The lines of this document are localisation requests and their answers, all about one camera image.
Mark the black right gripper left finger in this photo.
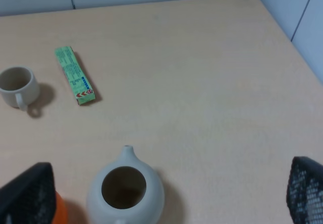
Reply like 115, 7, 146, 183
1, 162, 56, 223

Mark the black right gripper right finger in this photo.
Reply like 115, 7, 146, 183
286, 156, 322, 223

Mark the beige ceramic teapot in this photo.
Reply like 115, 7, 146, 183
86, 145, 165, 223

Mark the orange mandarin fruit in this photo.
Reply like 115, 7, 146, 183
51, 192, 68, 224

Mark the beige ceramic cup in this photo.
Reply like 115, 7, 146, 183
1, 66, 40, 111

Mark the green rectangular gum box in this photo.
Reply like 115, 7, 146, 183
55, 46, 96, 105

